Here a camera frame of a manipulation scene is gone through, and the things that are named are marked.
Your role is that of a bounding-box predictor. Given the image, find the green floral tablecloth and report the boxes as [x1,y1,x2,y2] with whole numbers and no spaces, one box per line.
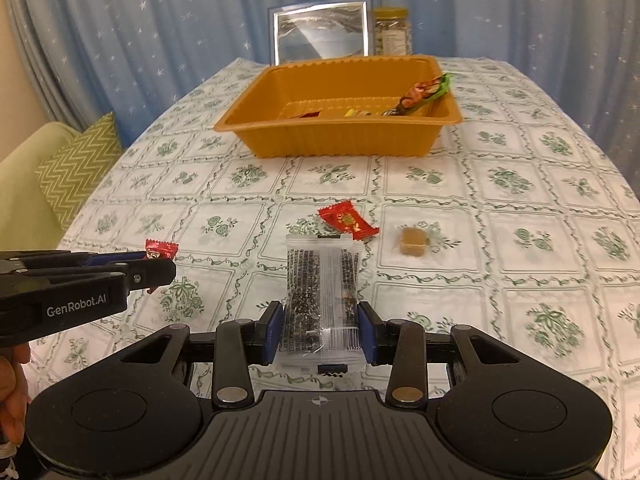
[20,55,640,441]

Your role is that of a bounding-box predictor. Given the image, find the small red candy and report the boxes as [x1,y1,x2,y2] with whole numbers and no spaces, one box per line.
[144,239,180,295]

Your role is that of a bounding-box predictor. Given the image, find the person's left hand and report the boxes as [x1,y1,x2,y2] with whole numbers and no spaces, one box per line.
[0,346,32,447]

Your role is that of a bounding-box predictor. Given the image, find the clear packet of black snack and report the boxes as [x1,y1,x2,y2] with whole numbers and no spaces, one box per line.
[280,232,363,376]

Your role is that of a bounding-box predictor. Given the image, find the light green sofa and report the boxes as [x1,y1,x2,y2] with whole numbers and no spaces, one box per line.
[0,120,83,253]

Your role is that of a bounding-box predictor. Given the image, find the silver framed mirror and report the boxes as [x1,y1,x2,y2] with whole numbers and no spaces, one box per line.
[267,0,375,67]

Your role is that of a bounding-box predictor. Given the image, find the green zigzag cushion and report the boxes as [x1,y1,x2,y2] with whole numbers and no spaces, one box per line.
[35,111,124,233]

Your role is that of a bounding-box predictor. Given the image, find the brown wrapped caramel candy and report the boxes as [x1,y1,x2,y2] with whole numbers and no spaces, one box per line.
[392,226,433,257]

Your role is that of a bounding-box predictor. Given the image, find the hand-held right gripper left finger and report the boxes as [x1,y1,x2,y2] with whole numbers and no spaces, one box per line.
[107,301,286,410]

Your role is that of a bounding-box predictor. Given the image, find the blue star-print curtain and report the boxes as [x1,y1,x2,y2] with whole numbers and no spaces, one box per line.
[0,0,640,181]

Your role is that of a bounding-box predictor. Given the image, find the orange plastic tray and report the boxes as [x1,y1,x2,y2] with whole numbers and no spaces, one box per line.
[214,55,463,159]

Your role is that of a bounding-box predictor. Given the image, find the glass jar with yellow lid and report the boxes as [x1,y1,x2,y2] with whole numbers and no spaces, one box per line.
[373,6,414,57]

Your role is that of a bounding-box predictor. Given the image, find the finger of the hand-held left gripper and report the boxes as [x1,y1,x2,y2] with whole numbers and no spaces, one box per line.
[0,250,148,267]
[0,259,177,295]

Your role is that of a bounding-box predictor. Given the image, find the green snack bag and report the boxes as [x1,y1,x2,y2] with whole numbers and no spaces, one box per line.
[382,72,453,117]

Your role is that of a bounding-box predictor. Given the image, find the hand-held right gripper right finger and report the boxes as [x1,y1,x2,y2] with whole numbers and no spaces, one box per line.
[356,301,536,408]

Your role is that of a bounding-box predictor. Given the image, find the red gold-print candy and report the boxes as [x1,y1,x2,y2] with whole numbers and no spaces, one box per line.
[318,200,381,242]

